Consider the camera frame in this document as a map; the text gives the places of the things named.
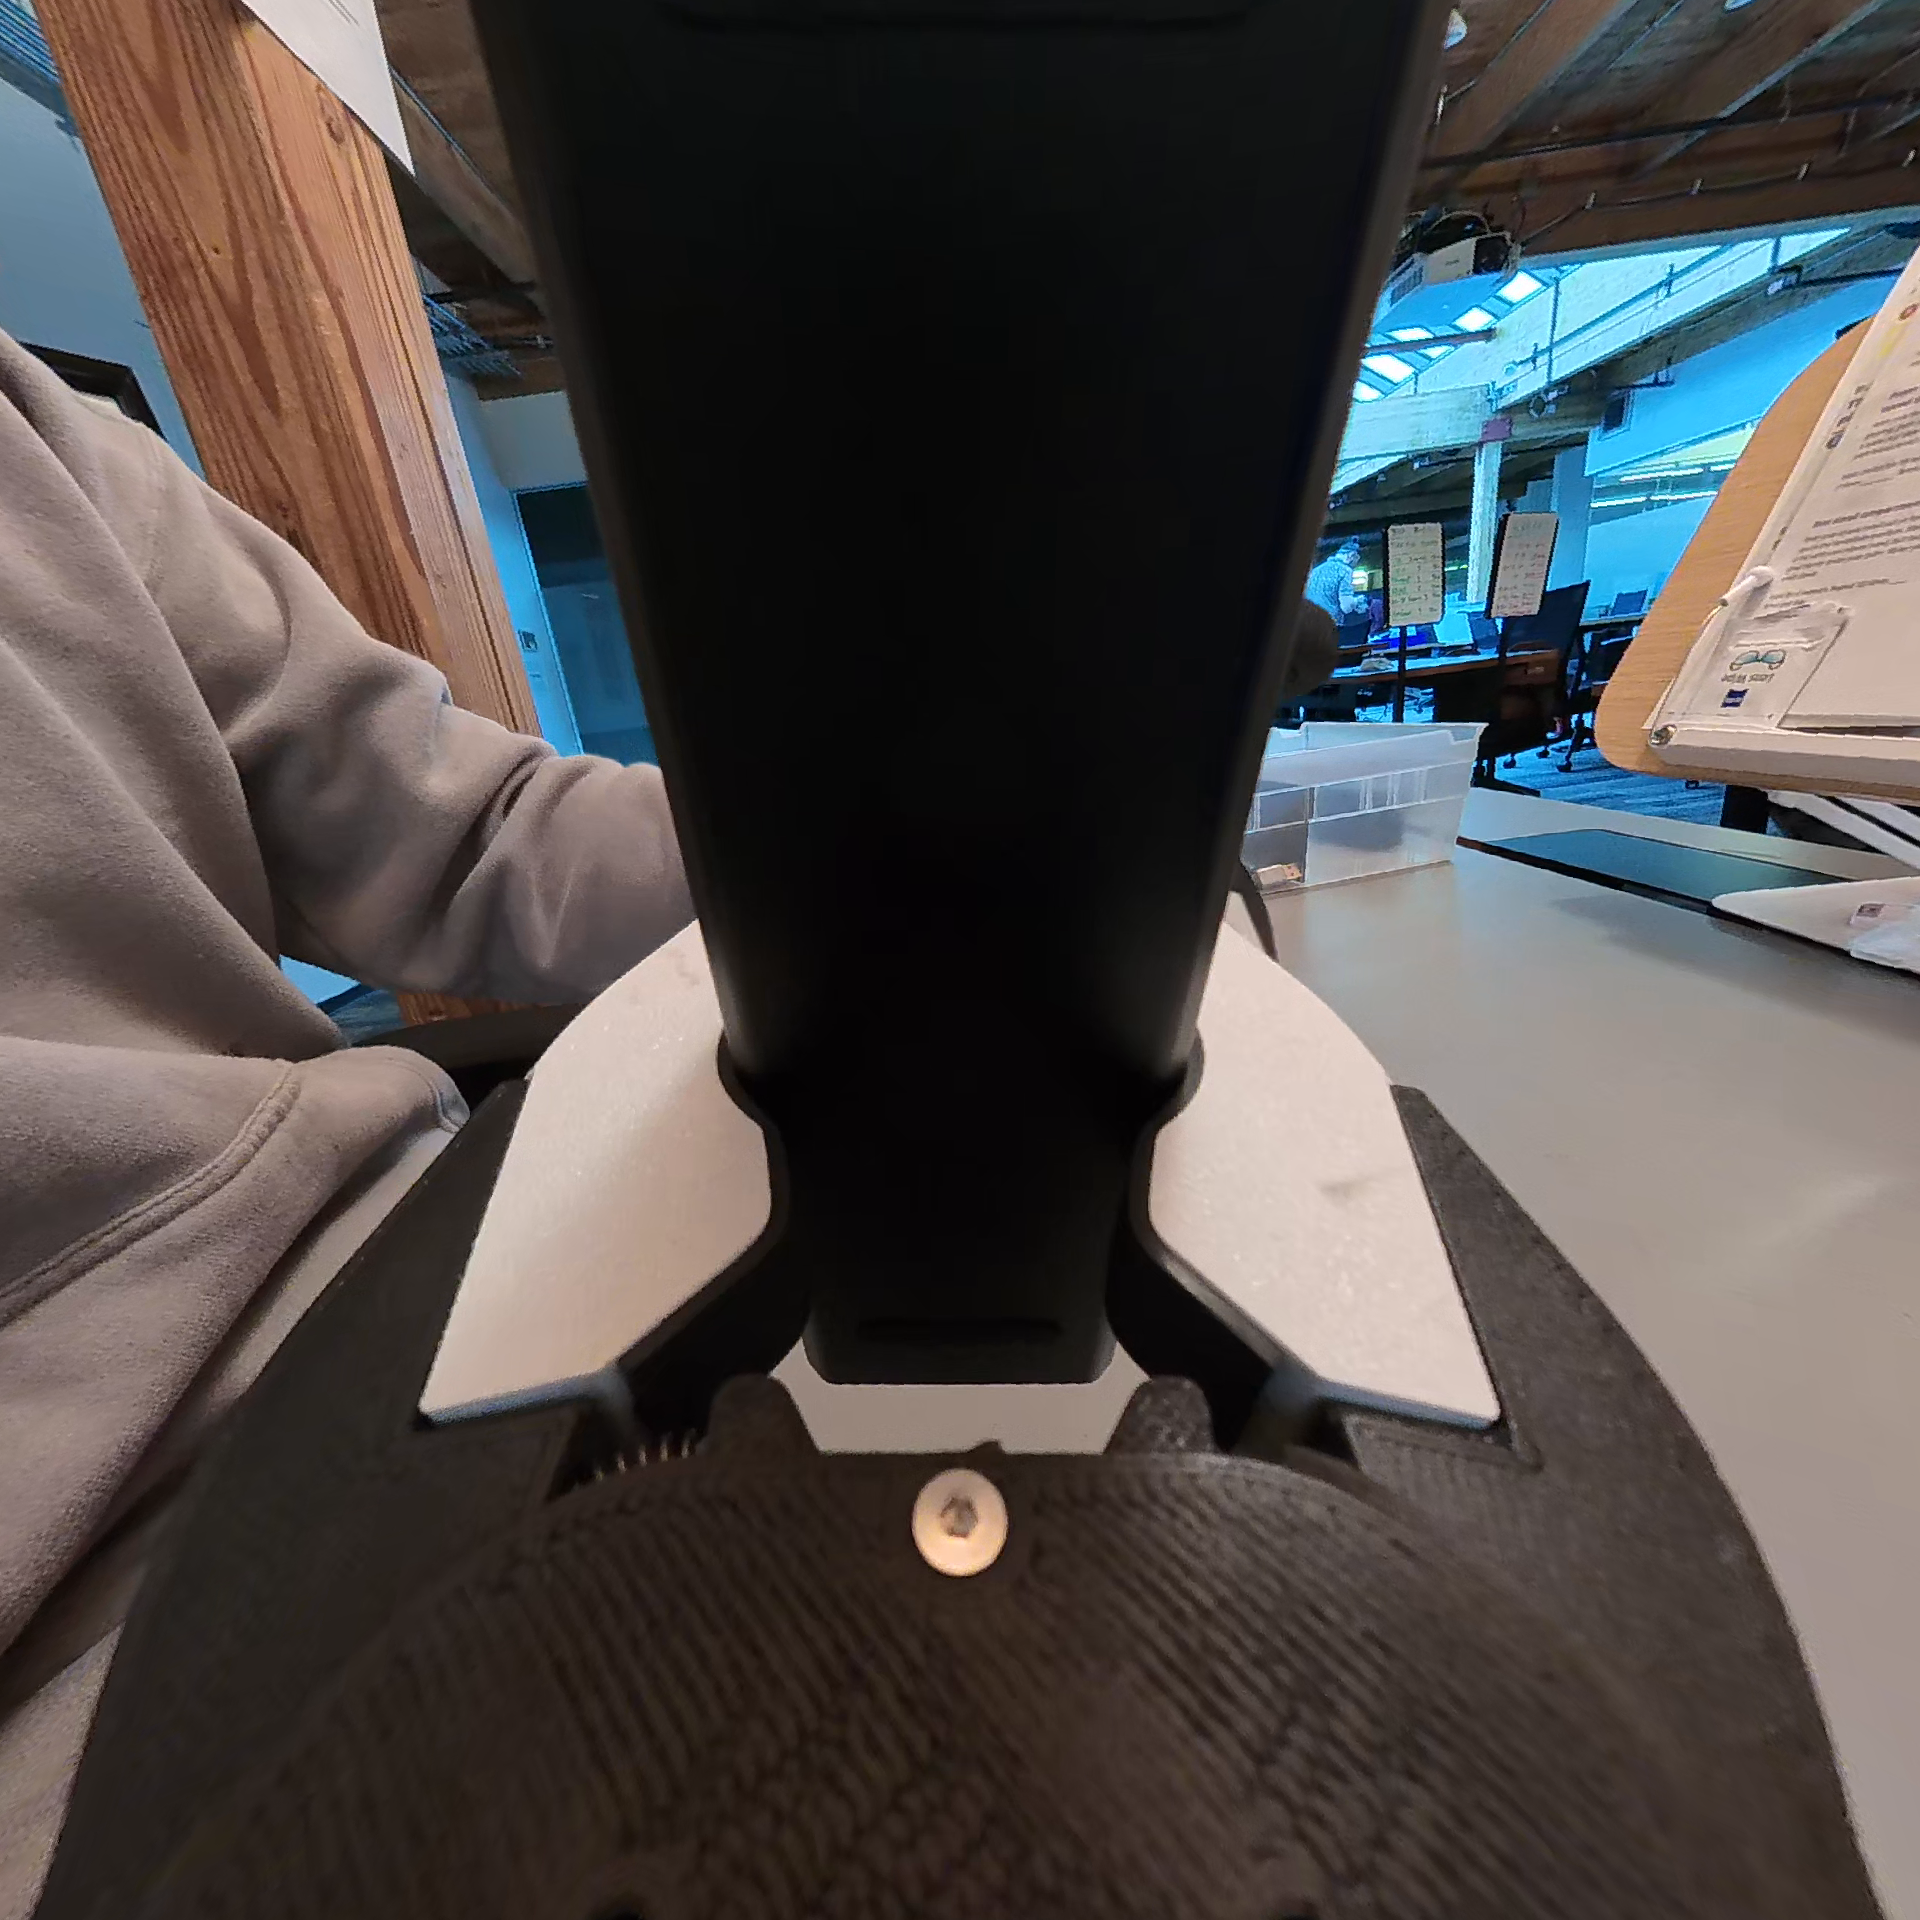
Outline clear plastic storage box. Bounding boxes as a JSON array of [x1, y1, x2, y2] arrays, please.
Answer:
[[1240, 720, 1487, 895]]

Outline black desk mat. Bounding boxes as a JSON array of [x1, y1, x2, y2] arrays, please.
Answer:
[[1458, 828, 1883, 922]]

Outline person's grey hoodie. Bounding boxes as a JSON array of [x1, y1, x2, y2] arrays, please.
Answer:
[[0, 990, 472, 1920]]

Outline wooden pillar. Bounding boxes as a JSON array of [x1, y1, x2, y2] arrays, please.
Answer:
[[30, 0, 544, 741]]

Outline black office chair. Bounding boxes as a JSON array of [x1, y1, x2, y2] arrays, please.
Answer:
[[1475, 580, 1595, 783]]

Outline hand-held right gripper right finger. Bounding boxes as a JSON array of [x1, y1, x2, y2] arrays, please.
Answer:
[[1124, 918, 1503, 1430]]

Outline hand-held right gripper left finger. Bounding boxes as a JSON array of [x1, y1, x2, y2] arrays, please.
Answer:
[[416, 918, 819, 1423]]

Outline wooden document stand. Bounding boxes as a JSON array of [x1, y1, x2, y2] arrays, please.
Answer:
[[1594, 247, 1920, 806]]

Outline ceiling projector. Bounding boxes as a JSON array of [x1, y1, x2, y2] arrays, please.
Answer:
[[1387, 211, 1519, 291]]

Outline person's left forearm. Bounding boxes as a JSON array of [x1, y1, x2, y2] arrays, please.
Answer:
[[0, 327, 701, 1059]]

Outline printed paper sheets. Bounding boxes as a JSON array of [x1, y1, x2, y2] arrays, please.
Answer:
[[1645, 247, 1920, 781]]

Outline white stand base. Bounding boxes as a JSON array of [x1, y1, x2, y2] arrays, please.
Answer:
[[1710, 874, 1920, 968]]

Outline white paper sheet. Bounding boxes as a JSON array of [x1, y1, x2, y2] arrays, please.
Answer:
[[245, 0, 416, 175]]

